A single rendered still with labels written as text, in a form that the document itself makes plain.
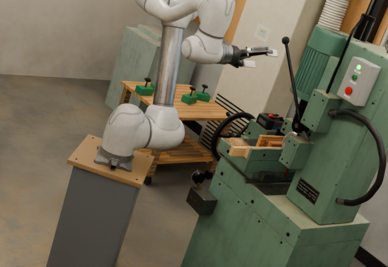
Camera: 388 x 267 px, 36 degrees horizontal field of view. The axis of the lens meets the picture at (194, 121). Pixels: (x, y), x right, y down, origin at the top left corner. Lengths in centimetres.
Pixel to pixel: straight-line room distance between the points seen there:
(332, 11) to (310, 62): 155
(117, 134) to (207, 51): 66
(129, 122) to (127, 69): 232
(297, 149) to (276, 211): 27
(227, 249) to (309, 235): 45
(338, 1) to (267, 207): 194
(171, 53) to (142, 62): 203
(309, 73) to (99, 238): 122
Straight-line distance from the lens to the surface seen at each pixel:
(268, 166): 266
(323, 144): 247
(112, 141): 271
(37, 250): 318
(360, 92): 229
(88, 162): 274
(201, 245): 289
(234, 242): 271
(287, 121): 270
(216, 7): 224
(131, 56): 494
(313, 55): 257
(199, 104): 424
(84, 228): 285
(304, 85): 259
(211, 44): 228
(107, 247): 287
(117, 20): 563
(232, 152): 253
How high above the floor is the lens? 183
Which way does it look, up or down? 20 degrees down
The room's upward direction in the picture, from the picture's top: 19 degrees clockwise
